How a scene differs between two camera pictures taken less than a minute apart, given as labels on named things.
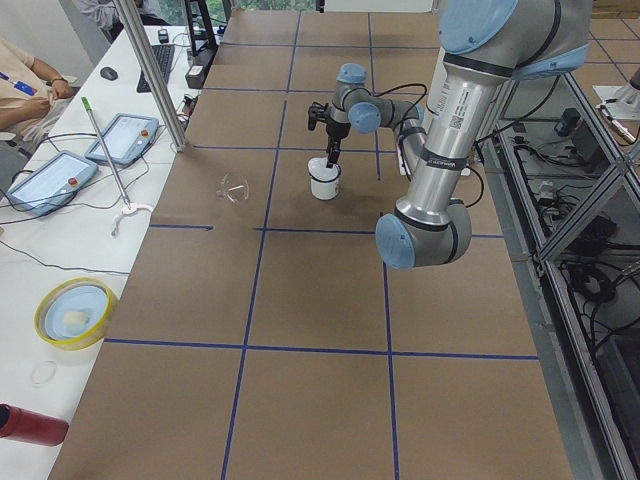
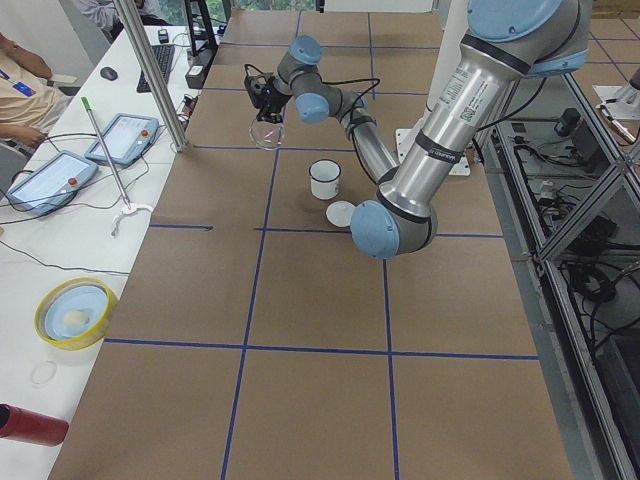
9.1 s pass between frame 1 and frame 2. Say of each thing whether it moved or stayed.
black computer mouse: stayed
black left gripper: moved
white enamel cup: stayed
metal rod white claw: stayed
